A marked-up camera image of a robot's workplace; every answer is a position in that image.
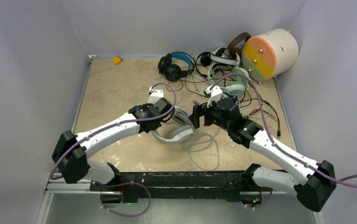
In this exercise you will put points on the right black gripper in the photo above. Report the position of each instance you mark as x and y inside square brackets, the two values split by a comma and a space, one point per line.
[201, 110]

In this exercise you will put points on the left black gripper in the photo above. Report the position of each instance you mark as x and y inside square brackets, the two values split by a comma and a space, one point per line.
[147, 106]

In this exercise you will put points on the white grey headphones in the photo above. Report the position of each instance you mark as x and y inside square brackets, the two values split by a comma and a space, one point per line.
[181, 134]

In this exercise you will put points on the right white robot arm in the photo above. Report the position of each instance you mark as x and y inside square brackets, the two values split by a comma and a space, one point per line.
[302, 177]

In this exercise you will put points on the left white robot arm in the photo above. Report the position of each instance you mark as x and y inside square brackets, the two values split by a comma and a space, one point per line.
[73, 151]

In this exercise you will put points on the black blue headphones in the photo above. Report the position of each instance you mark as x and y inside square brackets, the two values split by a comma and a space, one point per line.
[171, 71]

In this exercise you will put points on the mint green headphones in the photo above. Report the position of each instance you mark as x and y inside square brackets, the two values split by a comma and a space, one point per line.
[237, 86]

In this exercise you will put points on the small black on-ear headphones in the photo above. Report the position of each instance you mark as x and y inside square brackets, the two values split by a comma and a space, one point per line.
[205, 61]

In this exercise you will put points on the white black headphones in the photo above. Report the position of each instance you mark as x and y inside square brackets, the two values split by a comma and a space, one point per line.
[224, 56]

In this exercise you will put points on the brown headphones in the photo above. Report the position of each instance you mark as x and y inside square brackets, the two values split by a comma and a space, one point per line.
[237, 44]

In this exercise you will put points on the small yellow block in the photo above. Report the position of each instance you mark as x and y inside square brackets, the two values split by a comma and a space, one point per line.
[117, 60]

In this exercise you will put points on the round pastel drawer cabinet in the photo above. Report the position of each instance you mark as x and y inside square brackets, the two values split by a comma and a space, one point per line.
[269, 54]

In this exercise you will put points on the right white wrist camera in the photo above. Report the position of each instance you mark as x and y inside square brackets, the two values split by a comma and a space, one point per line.
[215, 93]

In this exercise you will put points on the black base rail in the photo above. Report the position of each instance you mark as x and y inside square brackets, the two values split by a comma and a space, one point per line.
[226, 185]

